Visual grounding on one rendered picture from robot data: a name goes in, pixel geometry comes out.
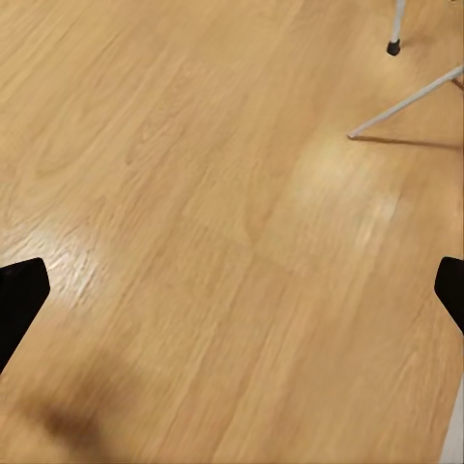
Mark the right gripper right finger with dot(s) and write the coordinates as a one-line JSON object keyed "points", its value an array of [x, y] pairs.
{"points": [[449, 287]]}

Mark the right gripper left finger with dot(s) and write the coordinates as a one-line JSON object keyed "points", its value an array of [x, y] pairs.
{"points": [[23, 288]]}

